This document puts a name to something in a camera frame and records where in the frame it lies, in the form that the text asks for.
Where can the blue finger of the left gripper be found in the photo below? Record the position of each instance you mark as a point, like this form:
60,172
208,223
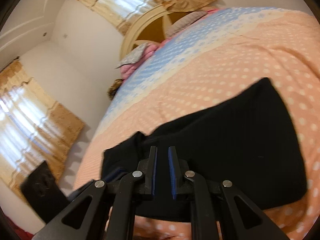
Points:
115,175

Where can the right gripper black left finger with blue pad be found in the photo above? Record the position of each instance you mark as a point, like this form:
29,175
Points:
103,210

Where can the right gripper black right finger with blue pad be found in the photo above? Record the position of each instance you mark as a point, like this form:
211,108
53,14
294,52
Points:
228,214

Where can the black pants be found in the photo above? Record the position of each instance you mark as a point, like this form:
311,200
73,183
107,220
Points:
249,139

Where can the beige curtain side window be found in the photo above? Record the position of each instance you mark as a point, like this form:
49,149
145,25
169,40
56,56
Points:
34,128

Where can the brown plush toy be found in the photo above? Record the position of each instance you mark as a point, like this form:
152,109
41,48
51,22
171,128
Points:
111,92

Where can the grey patterned pillow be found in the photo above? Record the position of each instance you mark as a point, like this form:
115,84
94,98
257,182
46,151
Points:
134,56

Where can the cream wooden headboard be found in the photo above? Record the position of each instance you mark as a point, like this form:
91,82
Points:
149,27

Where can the polka dot bed quilt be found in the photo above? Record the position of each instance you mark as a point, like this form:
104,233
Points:
212,61

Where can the striped dark pillow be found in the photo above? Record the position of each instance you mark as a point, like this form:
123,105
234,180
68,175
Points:
184,22

